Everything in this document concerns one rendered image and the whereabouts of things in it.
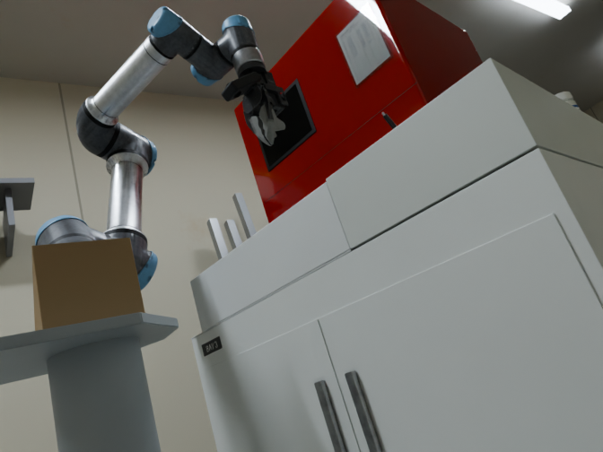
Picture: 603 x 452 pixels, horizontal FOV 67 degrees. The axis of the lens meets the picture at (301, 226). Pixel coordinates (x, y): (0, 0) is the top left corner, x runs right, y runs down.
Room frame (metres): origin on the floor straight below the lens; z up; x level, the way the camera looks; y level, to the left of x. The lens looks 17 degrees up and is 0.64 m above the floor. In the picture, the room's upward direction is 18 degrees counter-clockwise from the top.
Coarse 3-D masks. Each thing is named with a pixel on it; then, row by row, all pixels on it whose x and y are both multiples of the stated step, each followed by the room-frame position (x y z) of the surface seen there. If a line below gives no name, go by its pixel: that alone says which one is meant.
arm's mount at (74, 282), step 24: (96, 240) 0.82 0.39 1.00; (120, 240) 0.85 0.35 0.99; (48, 264) 0.77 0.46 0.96; (72, 264) 0.79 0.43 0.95; (96, 264) 0.82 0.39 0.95; (120, 264) 0.84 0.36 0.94; (48, 288) 0.76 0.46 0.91; (72, 288) 0.79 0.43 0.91; (96, 288) 0.81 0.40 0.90; (120, 288) 0.84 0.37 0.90; (48, 312) 0.76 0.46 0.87; (72, 312) 0.78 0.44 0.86; (96, 312) 0.81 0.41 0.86; (120, 312) 0.83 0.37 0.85; (144, 312) 0.86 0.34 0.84
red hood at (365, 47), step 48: (336, 0) 1.32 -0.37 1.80; (384, 0) 1.26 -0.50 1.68; (336, 48) 1.37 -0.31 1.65; (384, 48) 1.26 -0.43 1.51; (432, 48) 1.41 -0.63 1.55; (288, 96) 1.55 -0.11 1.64; (336, 96) 1.42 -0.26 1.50; (384, 96) 1.30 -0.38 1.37; (432, 96) 1.27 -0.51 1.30; (288, 144) 1.61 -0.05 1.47; (336, 144) 1.47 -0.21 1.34; (288, 192) 1.67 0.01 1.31
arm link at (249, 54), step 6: (246, 48) 0.92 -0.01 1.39; (252, 48) 0.92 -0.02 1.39; (234, 54) 0.93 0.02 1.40; (240, 54) 0.92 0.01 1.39; (246, 54) 0.92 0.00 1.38; (252, 54) 0.92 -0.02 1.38; (258, 54) 0.93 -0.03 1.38; (234, 60) 0.93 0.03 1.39; (240, 60) 0.92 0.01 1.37; (246, 60) 0.92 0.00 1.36; (252, 60) 0.92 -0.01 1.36; (258, 60) 0.93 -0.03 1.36; (234, 66) 0.94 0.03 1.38; (240, 66) 0.93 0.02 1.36
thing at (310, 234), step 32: (320, 192) 0.82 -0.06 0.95; (288, 224) 0.90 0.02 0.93; (320, 224) 0.84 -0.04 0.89; (224, 256) 1.06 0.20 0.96; (256, 256) 0.99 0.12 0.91; (288, 256) 0.92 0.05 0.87; (320, 256) 0.86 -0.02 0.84; (192, 288) 1.18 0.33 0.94; (224, 288) 1.08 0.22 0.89; (256, 288) 1.01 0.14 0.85
